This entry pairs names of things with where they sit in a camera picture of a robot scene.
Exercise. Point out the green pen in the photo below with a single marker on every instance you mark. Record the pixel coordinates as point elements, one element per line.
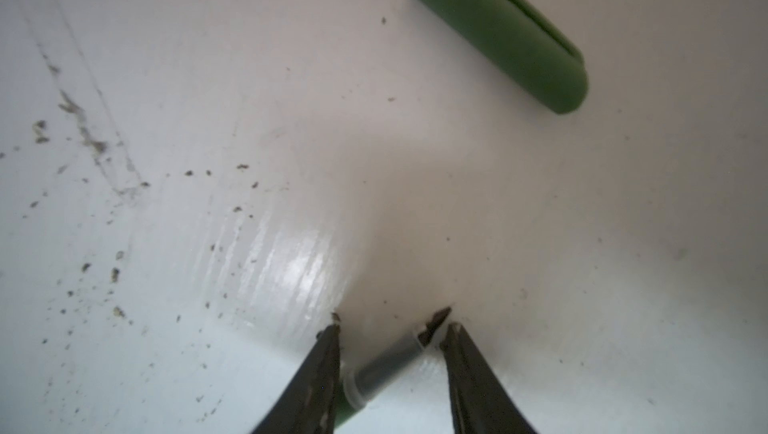
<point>360,385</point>

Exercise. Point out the green pen cap right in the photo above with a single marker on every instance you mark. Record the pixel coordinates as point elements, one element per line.
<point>524,44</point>

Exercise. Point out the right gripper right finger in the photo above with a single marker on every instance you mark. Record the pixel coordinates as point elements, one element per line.
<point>479,403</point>

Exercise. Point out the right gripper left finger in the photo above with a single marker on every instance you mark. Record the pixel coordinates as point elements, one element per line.
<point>308,404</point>

